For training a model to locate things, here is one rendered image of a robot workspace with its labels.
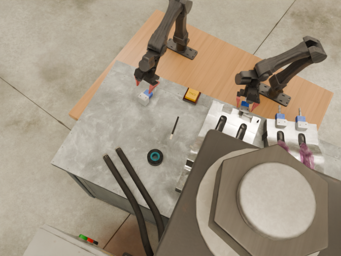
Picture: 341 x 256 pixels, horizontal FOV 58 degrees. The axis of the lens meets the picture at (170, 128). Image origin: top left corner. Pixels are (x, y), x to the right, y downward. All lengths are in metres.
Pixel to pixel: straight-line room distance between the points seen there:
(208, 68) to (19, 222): 1.69
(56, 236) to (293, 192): 0.69
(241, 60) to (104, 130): 0.90
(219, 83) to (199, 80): 0.12
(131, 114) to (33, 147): 1.17
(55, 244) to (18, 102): 2.13
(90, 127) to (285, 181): 1.48
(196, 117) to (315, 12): 2.25
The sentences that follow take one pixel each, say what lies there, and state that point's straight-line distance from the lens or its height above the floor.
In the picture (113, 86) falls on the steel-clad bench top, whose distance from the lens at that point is 1.78.
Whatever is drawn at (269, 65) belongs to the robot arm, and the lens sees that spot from 1.54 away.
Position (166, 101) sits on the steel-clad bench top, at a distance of 1.71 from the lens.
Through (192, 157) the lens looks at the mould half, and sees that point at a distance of 1.44.
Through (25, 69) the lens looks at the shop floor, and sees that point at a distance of 3.05.
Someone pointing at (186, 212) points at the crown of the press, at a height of 2.01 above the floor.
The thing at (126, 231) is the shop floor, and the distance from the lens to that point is 2.31.
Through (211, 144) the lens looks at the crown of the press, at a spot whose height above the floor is 2.01.
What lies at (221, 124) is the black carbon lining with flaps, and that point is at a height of 0.88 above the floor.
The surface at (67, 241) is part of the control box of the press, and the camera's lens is 0.85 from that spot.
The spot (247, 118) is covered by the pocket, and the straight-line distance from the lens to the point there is 1.65.
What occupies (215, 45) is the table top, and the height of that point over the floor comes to 0.80.
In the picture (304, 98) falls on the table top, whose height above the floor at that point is 0.80.
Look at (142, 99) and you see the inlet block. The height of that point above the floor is 0.85.
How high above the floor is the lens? 2.28
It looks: 65 degrees down
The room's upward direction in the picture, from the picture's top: 4 degrees clockwise
